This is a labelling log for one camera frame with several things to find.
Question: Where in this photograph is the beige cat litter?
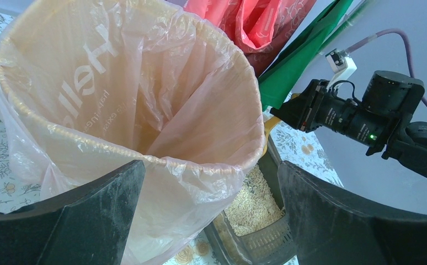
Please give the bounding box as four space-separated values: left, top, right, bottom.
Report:
225 165 284 236

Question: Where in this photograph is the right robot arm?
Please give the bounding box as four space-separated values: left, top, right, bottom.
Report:
270 70 427 178

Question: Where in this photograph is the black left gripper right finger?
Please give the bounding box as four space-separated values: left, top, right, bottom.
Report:
277 161 427 264

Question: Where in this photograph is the pink plastic bin liner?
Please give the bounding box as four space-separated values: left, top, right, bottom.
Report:
0 1 266 264

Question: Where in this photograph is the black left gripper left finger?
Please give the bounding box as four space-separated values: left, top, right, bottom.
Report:
0 160 145 264

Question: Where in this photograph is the grey translucent litter box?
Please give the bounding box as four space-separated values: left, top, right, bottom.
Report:
204 137 296 264

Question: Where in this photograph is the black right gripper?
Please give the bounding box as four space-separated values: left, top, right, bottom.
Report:
270 79 388 149

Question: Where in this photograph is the green t-shirt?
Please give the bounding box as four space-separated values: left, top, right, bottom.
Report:
258 0 352 111

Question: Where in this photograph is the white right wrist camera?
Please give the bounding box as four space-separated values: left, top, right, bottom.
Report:
325 49 357 89

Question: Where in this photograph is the pink patterned jacket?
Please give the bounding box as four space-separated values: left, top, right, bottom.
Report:
184 0 316 76

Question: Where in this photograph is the white clothes rack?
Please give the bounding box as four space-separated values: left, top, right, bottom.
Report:
317 0 377 55

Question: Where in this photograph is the yellow litter scoop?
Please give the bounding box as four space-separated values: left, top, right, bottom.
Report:
261 93 300 156

